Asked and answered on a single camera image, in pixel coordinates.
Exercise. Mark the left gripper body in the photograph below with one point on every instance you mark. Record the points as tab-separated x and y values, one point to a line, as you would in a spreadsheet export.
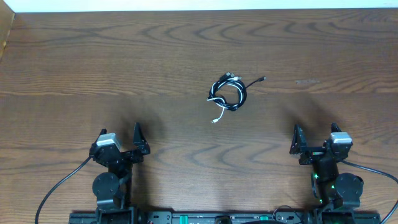
123	155

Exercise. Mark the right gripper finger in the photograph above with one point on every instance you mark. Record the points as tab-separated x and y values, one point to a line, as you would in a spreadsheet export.
335	128
299	143

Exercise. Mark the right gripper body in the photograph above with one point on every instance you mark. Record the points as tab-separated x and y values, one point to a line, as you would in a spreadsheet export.
313	155

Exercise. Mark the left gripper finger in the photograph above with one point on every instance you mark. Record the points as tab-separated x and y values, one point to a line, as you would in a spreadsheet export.
139	140
103	131

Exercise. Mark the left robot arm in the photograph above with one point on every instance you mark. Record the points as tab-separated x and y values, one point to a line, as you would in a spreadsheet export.
113	187

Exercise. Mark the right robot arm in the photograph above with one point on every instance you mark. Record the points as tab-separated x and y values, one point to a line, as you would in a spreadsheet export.
339	193

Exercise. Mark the cardboard box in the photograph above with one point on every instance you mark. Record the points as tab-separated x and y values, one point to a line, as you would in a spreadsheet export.
7	16

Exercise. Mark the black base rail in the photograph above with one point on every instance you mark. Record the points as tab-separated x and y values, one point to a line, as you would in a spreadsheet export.
164	217

